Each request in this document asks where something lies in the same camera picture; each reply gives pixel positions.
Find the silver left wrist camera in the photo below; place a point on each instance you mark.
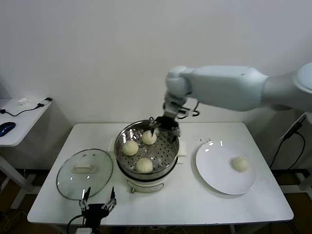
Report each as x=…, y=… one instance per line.
x=85, y=230

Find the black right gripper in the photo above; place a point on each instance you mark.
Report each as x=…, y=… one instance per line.
x=165, y=123

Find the white side desk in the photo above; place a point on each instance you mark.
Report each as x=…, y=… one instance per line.
x=24, y=126

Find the stainless steel steamer basket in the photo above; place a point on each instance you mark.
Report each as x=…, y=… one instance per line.
x=161, y=156

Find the blue computer mouse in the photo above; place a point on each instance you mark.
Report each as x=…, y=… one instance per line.
x=6, y=128

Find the steel steamer pot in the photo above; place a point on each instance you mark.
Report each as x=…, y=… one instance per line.
x=146, y=186

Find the silver black adapter device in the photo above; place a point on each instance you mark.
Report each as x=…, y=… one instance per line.
x=47, y=100

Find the white round plate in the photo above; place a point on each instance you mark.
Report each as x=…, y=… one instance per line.
x=214, y=165

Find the glass pot lid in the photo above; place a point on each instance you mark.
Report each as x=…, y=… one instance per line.
x=73, y=180

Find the small white desk object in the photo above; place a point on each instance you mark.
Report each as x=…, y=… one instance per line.
x=23, y=101

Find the white steamed baozi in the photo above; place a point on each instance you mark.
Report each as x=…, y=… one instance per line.
x=144, y=165
x=240, y=164
x=130, y=148
x=149, y=137

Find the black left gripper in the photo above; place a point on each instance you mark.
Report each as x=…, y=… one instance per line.
x=93, y=212

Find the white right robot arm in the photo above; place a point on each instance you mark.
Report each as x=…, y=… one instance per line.
x=219, y=85

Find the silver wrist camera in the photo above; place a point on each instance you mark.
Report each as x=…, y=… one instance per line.
x=171, y=107
x=85, y=230

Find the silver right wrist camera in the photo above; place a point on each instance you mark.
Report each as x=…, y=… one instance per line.
x=171, y=107

